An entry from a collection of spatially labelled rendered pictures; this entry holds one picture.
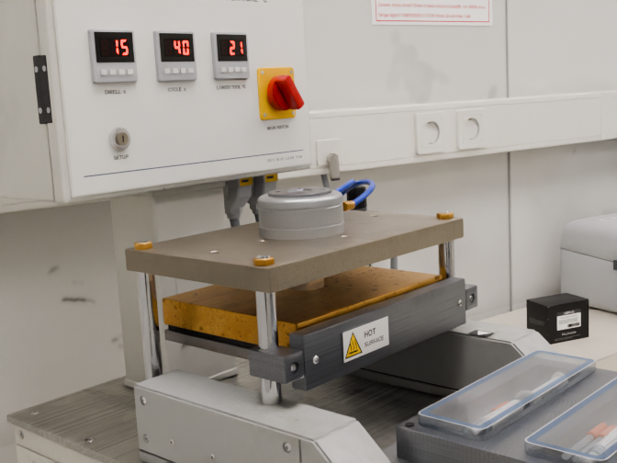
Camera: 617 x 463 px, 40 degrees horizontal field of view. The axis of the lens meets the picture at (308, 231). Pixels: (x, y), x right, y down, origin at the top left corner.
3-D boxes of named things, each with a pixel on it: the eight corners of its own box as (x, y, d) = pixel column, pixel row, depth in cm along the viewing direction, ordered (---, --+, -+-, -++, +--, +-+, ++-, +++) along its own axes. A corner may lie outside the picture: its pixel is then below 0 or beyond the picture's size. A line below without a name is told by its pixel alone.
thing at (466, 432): (483, 461, 59) (482, 430, 58) (415, 442, 62) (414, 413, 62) (598, 385, 72) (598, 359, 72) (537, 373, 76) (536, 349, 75)
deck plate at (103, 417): (6, 422, 88) (5, 412, 87) (251, 339, 113) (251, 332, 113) (357, 572, 57) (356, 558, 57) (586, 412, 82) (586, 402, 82)
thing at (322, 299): (164, 340, 79) (156, 239, 78) (321, 291, 95) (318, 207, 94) (301, 373, 68) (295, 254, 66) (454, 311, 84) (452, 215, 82)
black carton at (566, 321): (526, 336, 151) (525, 299, 150) (566, 329, 154) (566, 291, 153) (547, 345, 145) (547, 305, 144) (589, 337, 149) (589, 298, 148)
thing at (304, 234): (93, 337, 81) (80, 201, 79) (310, 276, 104) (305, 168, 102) (275, 385, 65) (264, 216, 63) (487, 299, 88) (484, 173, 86)
